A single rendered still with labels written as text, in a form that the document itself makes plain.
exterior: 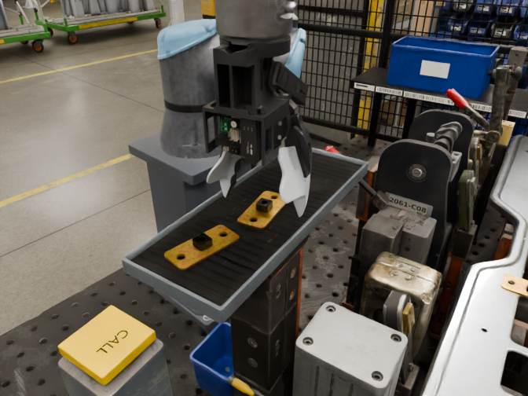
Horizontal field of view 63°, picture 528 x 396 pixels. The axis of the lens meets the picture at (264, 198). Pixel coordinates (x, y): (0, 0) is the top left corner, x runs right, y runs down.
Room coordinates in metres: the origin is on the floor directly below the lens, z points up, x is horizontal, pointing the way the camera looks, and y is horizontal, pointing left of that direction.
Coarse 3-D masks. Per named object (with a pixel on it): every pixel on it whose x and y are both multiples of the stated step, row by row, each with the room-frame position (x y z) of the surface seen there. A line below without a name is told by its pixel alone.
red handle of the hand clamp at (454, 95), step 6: (450, 90) 1.01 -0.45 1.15; (450, 96) 1.01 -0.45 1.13; (456, 96) 1.00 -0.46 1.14; (456, 102) 1.00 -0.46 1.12; (462, 102) 0.99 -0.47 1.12; (462, 108) 0.99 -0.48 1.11; (468, 108) 0.98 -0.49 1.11; (468, 114) 0.98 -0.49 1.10; (474, 114) 0.98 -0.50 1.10; (480, 120) 0.97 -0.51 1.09; (486, 126) 0.96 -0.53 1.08
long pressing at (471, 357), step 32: (512, 160) 0.93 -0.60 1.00; (512, 192) 0.78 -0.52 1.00; (512, 256) 0.57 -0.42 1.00; (480, 288) 0.49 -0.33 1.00; (448, 320) 0.43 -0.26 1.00; (480, 320) 0.43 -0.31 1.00; (512, 320) 0.43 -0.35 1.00; (448, 352) 0.37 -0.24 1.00; (480, 352) 0.37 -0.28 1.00; (448, 384) 0.33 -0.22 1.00; (480, 384) 0.33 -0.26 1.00
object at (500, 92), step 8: (488, 72) 0.98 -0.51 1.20; (496, 72) 0.96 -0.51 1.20; (504, 72) 0.95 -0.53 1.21; (512, 72) 0.95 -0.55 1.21; (520, 72) 0.94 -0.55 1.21; (496, 80) 0.95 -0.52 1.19; (504, 80) 0.94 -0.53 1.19; (496, 88) 0.95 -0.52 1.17; (504, 88) 0.94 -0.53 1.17; (496, 96) 0.95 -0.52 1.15; (504, 96) 0.96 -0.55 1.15; (496, 104) 0.95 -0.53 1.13; (496, 112) 0.94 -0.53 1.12; (496, 120) 0.94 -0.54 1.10; (496, 128) 0.94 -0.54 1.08
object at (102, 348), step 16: (96, 320) 0.28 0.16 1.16; (112, 320) 0.28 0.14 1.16; (128, 320) 0.28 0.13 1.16; (80, 336) 0.26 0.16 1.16; (96, 336) 0.26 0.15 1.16; (112, 336) 0.26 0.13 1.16; (128, 336) 0.26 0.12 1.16; (144, 336) 0.26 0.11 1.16; (64, 352) 0.25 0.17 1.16; (80, 352) 0.25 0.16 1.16; (96, 352) 0.25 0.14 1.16; (112, 352) 0.25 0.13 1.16; (128, 352) 0.25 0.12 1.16; (80, 368) 0.24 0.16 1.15; (96, 368) 0.23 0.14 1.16; (112, 368) 0.23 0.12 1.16
